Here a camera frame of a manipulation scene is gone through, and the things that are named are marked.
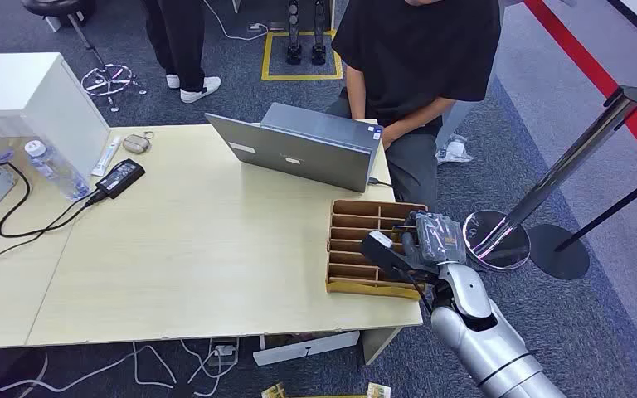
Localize white flat box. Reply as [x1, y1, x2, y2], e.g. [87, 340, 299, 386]
[252, 330, 362, 368]

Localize black power cable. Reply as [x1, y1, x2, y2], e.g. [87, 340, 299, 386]
[0, 151, 109, 265]

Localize wooden slotted card organizer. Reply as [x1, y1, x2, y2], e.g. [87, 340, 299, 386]
[326, 199, 430, 301]

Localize white power strip with plugs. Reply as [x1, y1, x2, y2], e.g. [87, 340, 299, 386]
[207, 338, 241, 367]

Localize white tube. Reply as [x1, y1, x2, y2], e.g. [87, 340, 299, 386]
[90, 135, 124, 178]

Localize white cabinet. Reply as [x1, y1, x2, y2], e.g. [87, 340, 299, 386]
[0, 51, 113, 178]

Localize standing person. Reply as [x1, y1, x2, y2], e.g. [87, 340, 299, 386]
[141, 0, 223, 104]

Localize seated person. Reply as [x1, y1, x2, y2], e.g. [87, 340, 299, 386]
[326, 0, 502, 211]

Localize clear plastic water bottle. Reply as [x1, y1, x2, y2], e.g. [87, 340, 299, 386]
[23, 139, 92, 202]

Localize grey laptop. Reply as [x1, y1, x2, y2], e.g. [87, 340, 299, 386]
[205, 102, 383, 194]

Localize beige pouch with key ring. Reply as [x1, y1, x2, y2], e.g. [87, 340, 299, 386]
[121, 130, 155, 155]

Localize black stool with chrome base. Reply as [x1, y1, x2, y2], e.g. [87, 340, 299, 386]
[20, 0, 148, 114]

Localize red barrier belt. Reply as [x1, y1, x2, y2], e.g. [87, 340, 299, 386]
[522, 0, 637, 187]

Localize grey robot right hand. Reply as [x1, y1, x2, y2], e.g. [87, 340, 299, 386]
[399, 211, 469, 271]

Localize person's left hand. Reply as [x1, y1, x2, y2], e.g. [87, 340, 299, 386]
[380, 125, 403, 150]

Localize white tangled floor cables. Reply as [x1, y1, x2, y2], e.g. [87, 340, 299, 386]
[0, 339, 241, 398]

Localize chrome stanchion post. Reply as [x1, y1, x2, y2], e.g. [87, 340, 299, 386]
[462, 85, 637, 272]

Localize black power adapter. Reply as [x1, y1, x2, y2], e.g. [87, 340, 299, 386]
[95, 158, 147, 201]

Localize white floor cable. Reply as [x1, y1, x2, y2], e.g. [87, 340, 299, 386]
[202, 0, 269, 42]

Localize black robot legs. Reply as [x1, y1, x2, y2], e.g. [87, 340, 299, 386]
[286, 0, 328, 66]

